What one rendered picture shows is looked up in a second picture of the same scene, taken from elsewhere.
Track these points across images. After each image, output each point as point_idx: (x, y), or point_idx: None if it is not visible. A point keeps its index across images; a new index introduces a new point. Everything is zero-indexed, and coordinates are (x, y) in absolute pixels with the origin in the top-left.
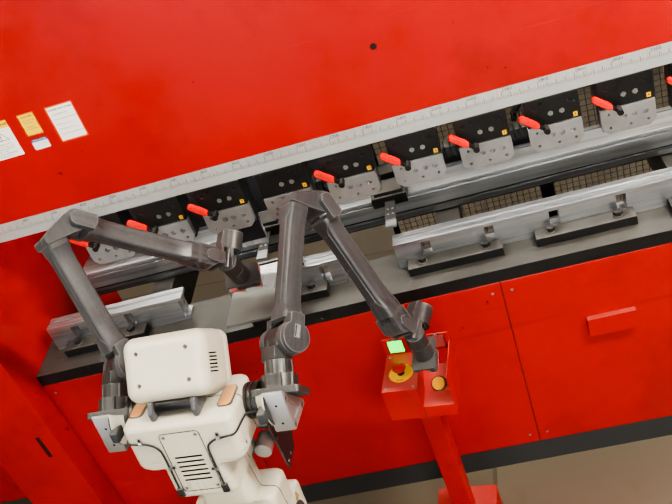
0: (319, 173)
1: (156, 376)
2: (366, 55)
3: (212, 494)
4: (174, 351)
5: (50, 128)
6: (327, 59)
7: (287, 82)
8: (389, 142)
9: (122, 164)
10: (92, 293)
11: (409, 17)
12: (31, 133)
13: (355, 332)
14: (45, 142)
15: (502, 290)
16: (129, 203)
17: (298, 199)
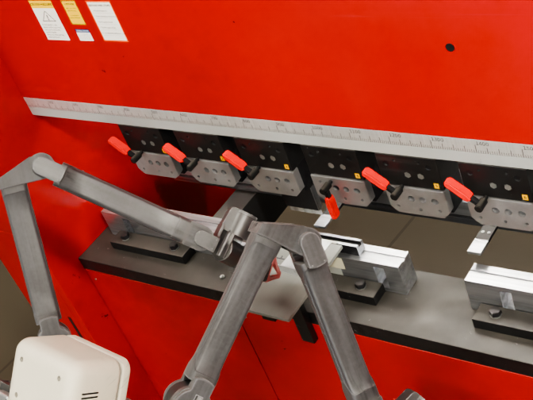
0: (369, 174)
1: (30, 394)
2: (440, 55)
3: None
4: (50, 377)
5: (92, 23)
6: (389, 44)
7: (340, 55)
8: (464, 167)
9: (162, 83)
10: (36, 254)
11: (501, 25)
12: (74, 22)
13: (393, 360)
14: (88, 36)
15: None
16: (170, 125)
17: (267, 234)
